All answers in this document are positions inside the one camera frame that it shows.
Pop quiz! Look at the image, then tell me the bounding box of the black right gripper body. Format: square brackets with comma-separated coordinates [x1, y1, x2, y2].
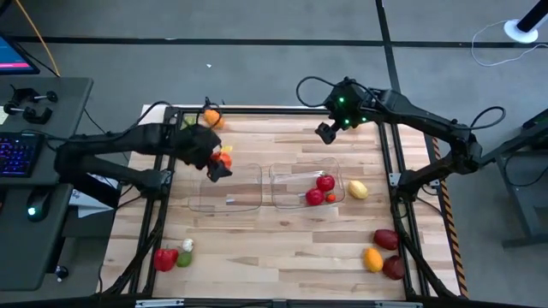
[325, 92, 372, 129]

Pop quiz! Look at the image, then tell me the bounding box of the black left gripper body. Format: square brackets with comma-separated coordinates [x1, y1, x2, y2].
[174, 123, 222, 170]

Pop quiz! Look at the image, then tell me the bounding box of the round orange fruit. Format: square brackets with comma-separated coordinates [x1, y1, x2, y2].
[203, 109, 226, 130]

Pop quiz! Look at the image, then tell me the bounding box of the red tomato green top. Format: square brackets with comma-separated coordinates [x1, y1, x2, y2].
[315, 174, 337, 193]

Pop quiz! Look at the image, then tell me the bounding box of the clear plastic bin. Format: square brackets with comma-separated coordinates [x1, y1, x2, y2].
[268, 157, 346, 210]
[187, 162, 264, 214]

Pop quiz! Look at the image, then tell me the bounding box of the red bell pepper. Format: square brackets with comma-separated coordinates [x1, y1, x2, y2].
[152, 247, 180, 273]

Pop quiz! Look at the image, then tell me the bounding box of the dark red plastic fruit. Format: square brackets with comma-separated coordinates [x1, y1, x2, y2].
[382, 255, 406, 281]
[372, 228, 400, 252]

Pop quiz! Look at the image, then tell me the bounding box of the white paper sheet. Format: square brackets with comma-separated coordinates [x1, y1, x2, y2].
[68, 187, 115, 219]

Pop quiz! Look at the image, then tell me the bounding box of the orange oval fruit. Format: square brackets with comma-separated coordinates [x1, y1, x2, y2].
[363, 246, 384, 274]

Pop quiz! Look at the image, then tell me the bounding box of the yellow black hazard tape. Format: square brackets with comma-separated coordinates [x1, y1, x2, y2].
[431, 136, 470, 299]

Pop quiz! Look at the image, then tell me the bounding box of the black clamp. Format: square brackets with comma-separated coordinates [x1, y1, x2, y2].
[10, 87, 59, 104]
[3, 102, 54, 126]

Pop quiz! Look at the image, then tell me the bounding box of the black computer mouse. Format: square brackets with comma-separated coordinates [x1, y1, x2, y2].
[26, 187, 52, 222]

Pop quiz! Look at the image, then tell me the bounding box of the backlit keyboard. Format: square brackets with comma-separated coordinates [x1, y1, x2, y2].
[0, 132, 44, 179]

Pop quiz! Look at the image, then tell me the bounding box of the white tower device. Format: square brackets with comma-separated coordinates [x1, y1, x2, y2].
[503, 0, 548, 44]

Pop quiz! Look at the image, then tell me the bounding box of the grey metal stand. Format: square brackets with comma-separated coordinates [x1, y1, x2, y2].
[479, 109, 548, 249]

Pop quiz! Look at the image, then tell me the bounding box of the grey side desk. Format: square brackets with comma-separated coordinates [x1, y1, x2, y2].
[0, 76, 94, 292]

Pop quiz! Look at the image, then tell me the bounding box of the computer monitor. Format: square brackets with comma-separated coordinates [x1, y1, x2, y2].
[0, 33, 40, 76]

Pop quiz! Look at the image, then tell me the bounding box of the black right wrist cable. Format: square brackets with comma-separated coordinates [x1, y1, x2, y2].
[295, 75, 339, 108]

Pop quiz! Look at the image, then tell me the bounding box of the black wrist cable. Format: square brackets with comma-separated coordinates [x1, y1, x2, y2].
[128, 97, 224, 129]
[295, 75, 339, 108]

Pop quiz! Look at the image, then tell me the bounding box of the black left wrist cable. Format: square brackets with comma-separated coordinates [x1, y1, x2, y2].
[128, 97, 224, 129]

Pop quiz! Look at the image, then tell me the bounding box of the white power cable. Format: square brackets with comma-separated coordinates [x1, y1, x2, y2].
[470, 20, 548, 68]

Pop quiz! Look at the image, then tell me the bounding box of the silver frame bracket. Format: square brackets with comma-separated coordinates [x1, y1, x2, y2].
[374, 300, 423, 308]
[135, 298, 185, 308]

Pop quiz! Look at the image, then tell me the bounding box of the black right elbow cable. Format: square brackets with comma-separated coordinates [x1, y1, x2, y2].
[469, 105, 507, 132]

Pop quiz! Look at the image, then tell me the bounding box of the yellow floor cable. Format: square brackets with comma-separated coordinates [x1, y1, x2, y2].
[15, 0, 61, 77]

